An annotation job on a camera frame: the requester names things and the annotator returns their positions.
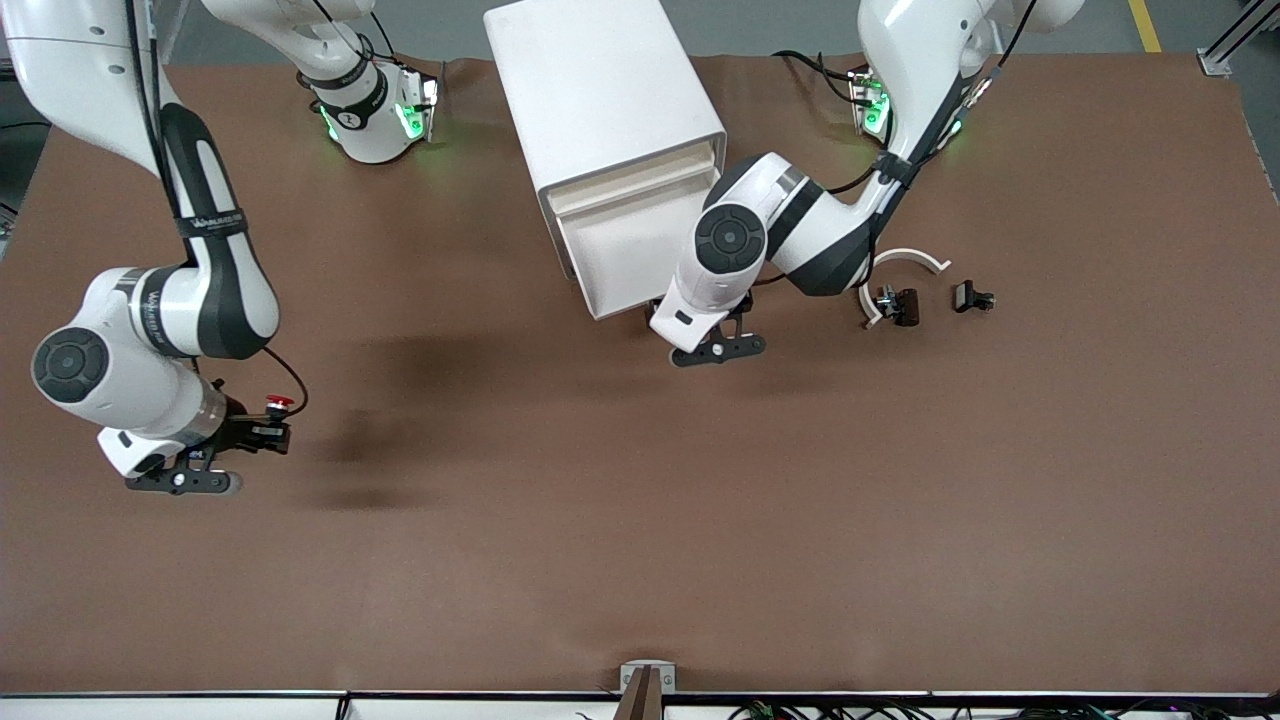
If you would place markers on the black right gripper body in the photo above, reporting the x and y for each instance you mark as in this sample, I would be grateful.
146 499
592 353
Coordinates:
237 429

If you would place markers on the red push button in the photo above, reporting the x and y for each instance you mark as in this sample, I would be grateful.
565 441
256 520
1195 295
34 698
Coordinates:
280 402

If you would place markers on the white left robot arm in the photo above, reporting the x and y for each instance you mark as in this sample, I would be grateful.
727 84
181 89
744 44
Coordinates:
700 290

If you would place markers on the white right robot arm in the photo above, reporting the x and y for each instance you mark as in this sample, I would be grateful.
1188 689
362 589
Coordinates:
110 390

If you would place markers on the small brown electrical component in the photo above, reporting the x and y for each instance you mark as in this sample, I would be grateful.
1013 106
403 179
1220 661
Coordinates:
907 307

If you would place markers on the brown table cover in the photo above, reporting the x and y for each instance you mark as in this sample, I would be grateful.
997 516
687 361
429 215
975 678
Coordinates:
640 500

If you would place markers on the small black electrical component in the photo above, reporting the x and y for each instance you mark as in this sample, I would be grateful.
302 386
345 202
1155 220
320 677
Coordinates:
966 296

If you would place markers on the black table edge strip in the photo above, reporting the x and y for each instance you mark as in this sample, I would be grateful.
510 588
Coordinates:
200 694

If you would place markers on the black left camera bracket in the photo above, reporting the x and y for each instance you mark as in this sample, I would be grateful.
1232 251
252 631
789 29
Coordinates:
715 352

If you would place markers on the black camera bracket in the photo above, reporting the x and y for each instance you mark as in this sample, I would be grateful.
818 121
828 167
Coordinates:
715 352
175 482

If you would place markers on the black right camera bracket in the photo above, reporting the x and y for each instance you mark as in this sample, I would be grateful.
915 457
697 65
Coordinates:
175 482

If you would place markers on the white table rail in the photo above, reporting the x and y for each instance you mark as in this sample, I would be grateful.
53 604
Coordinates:
150 710

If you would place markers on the grey metal bracket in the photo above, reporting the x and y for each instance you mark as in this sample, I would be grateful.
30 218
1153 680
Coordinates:
628 672

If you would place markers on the brown post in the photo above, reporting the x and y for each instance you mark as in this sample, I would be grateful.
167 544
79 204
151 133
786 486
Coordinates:
640 700

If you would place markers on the aluminium frame profile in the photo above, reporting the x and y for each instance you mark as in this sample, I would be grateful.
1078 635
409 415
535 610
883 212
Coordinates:
1235 40

